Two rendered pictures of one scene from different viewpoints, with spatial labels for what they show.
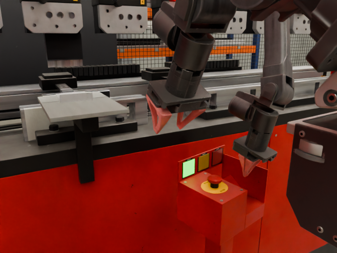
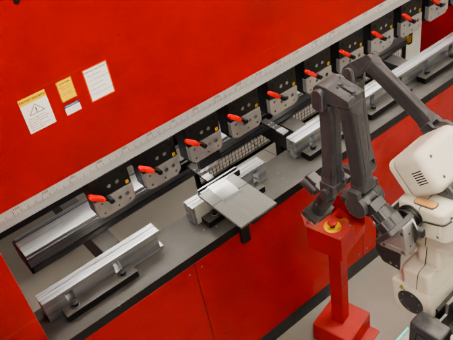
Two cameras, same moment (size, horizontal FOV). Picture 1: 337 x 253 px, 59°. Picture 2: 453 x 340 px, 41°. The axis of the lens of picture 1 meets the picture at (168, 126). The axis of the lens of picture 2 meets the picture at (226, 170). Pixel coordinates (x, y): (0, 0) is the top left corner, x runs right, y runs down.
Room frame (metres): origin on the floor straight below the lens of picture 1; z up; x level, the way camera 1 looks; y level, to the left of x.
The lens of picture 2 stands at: (-0.97, 0.38, 2.54)
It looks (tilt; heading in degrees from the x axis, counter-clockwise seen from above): 38 degrees down; 356
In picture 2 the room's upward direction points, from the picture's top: 11 degrees counter-clockwise
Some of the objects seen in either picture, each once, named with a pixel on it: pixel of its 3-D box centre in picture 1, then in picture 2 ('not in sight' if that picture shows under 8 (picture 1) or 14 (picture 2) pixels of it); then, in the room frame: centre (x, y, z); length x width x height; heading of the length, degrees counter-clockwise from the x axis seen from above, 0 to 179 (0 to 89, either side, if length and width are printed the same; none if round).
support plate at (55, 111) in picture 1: (79, 104); (236, 200); (0.78, 0.24, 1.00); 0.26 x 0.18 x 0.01; 28
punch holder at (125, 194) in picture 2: not in sight; (107, 187); (0.71, 0.68, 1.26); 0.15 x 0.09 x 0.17; 118
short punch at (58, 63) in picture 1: (64, 50); (208, 158); (0.91, 0.31, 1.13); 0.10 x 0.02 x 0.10; 118
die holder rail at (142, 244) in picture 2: not in sight; (102, 270); (0.65, 0.79, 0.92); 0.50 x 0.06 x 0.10; 118
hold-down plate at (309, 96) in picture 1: (303, 100); (387, 102); (1.33, -0.61, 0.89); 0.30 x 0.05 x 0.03; 118
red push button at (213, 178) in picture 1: (214, 182); (331, 224); (0.72, -0.12, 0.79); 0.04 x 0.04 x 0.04
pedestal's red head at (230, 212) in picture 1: (221, 190); (336, 223); (0.76, -0.15, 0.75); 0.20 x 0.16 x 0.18; 131
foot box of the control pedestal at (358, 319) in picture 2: not in sight; (346, 327); (0.74, -0.17, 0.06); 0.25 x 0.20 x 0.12; 41
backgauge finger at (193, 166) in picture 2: (60, 83); (191, 164); (1.04, 0.38, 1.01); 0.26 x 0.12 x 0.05; 28
